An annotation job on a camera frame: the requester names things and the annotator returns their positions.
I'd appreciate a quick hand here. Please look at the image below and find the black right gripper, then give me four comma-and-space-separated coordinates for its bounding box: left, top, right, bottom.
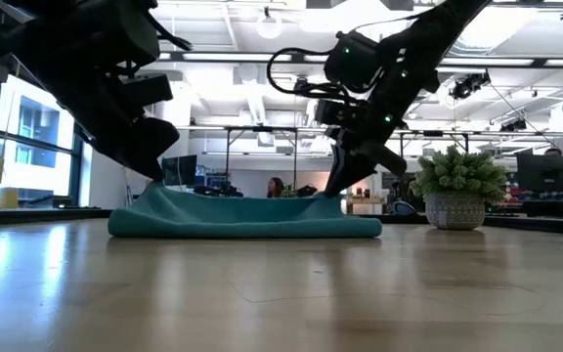
324, 95, 410, 197

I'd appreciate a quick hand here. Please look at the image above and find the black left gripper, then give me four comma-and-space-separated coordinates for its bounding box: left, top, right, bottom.
41, 77, 181, 183

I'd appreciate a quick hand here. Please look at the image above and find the teal microfiber towel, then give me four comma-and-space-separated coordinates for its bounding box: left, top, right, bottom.
108, 181, 384, 241

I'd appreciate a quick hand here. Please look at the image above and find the black computer monitor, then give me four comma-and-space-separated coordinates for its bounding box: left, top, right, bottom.
161, 154, 198, 187
515, 154, 563, 194

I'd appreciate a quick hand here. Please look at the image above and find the artificial green potted plant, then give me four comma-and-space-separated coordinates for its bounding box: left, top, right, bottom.
410, 145, 508, 232

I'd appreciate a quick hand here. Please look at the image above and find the black framed window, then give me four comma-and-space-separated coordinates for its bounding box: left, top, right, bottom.
0, 72, 87, 209

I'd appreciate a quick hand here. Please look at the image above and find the small yellow container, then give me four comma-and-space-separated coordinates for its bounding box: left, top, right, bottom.
0, 187, 20, 210

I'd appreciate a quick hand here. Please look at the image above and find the black ceiling track light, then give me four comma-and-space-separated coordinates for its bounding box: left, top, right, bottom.
499, 118, 528, 133

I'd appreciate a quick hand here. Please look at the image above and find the long ceiling light strip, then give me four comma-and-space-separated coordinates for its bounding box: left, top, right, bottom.
156, 48, 563, 68

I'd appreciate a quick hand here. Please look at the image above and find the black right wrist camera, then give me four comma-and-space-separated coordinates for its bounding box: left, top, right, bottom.
314, 99, 356, 127

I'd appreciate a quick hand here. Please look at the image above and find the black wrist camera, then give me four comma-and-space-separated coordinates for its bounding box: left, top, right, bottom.
314, 99, 356, 127
119, 72, 174, 107

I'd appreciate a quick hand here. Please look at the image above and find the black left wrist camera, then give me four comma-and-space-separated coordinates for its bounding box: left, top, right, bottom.
119, 72, 174, 107

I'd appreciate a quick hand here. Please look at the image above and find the black background rig frame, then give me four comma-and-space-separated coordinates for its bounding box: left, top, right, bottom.
178, 125, 472, 211

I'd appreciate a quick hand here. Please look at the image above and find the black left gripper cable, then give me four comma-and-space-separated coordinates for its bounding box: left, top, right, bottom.
142, 9, 195, 53

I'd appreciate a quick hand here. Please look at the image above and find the black ceiling camera cluster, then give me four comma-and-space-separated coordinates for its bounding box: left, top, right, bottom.
450, 71, 492, 101

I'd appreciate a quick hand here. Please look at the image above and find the black metal table frame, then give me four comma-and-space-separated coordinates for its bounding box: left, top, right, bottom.
0, 207, 563, 239

